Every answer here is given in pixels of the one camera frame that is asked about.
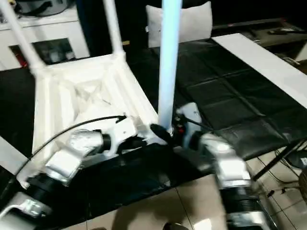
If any white plastic table top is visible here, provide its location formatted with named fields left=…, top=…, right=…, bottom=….
left=16, top=53, right=174, bottom=189

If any black padded mat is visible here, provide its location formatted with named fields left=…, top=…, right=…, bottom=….
left=0, top=38, right=307, bottom=220

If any black stand leg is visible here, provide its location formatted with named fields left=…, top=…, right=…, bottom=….
left=252, top=140, right=307, bottom=182

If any grey pillow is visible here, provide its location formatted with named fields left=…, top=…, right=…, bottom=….
left=144, top=1, right=214, bottom=49

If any white flat board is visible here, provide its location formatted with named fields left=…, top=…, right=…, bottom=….
left=210, top=33, right=307, bottom=109

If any grey device with white label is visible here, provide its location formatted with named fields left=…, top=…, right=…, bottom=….
left=287, top=148, right=307, bottom=169

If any black bar with red light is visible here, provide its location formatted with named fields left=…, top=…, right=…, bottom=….
left=212, top=17, right=286, bottom=30

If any brown round basket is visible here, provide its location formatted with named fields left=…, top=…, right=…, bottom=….
left=299, top=172, right=307, bottom=193

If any white cabinet with glass doors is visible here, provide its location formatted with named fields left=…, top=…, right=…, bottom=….
left=0, top=7, right=91, bottom=70

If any black remote control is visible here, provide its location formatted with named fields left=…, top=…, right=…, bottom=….
left=267, top=27, right=305, bottom=35

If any dark round object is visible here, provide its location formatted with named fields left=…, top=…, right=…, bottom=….
left=16, top=0, right=78, bottom=18

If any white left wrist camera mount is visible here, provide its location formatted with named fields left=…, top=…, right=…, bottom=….
left=105, top=116, right=140, bottom=158

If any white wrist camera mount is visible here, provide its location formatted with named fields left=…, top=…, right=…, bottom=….
left=176, top=102, right=202, bottom=150
left=105, top=116, right=140, bottom=158

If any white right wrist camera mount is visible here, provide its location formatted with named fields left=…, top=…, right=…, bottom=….
left=176, top=102, right=202, bottom=150

